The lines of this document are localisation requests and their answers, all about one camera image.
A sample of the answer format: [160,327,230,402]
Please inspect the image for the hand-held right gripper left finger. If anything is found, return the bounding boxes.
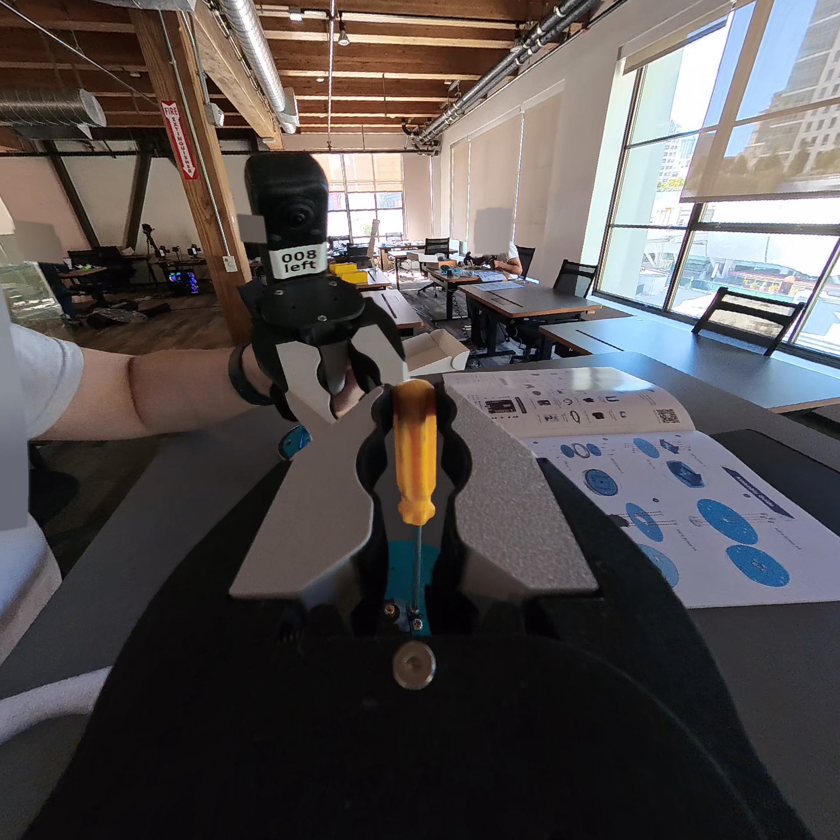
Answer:
[228,385,396,634]

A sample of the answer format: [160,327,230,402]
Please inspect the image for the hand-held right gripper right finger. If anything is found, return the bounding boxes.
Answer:
[438,382,601,632]

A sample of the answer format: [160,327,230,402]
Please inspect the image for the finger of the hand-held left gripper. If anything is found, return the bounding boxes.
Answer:
[274,340,338,434]
[350,325,406,389]

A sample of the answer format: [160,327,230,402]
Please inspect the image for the yellow-handled screwdriver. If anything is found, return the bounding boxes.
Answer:
[391,378,439,624]

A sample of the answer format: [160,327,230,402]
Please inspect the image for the teal round plate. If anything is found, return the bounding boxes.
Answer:
[384,541,442,636]

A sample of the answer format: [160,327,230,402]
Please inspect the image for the person's left forearm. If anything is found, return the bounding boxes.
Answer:
[29,341,253,442]

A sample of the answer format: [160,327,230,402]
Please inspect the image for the wood-edged dark desk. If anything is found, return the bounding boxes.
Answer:
[361,289,425,333]
[458,279,602,324]
[538,314,840,413]

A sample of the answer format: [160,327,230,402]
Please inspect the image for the cluttered wood-edged desk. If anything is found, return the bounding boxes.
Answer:
[420,262,521,291]

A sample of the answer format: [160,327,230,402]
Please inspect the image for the adjoining dark desk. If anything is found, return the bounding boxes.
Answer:
[712,394,840,534]

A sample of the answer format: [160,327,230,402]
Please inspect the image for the dark grey desk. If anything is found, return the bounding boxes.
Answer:
[0,351,840,840]

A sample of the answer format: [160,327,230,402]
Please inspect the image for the open white cardboard box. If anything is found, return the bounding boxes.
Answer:
[400,328,472,379]

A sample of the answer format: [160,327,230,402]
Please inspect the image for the black wristband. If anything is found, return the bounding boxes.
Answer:
[227,344,273,408]

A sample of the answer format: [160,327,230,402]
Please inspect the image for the wooden pillar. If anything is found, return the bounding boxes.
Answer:
[130,0,258,343]

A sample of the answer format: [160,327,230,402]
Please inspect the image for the white instruction manual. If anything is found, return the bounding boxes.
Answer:
[443,366,840,608]

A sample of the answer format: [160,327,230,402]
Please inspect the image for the red and white sign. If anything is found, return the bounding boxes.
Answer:
[161,100,200,181]

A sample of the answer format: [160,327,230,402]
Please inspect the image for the black chair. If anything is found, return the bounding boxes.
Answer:
[692,287,807,357]
[553,259,599,300]

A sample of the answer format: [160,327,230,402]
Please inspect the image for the black ceiling pipes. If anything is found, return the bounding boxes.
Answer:
[412,0,595,147]

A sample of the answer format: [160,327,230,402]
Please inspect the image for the large window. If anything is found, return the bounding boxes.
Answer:
[596,0,840,361]

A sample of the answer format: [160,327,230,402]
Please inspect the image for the sheer roller shade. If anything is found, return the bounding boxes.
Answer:
[679,0,840,204]

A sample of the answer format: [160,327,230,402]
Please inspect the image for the silver air duct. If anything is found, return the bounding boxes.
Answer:
[217,0,301,133]
[0,87,107,130]

